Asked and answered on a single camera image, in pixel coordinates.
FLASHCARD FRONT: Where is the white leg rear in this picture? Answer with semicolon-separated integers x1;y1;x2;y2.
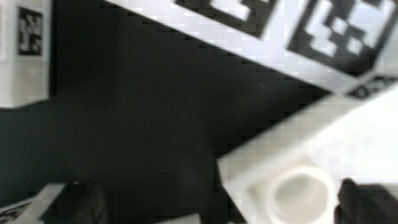
0;0;51;109

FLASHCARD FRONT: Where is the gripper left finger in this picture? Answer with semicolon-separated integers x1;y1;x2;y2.
0;179;109;224

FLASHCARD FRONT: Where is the white marker sheet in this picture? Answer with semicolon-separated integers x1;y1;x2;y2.
104;0;398;93

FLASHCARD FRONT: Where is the white square tabletop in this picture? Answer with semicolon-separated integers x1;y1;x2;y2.
216;84;398;224

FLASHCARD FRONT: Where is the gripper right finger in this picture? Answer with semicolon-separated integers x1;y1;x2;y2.
333;178;398;224

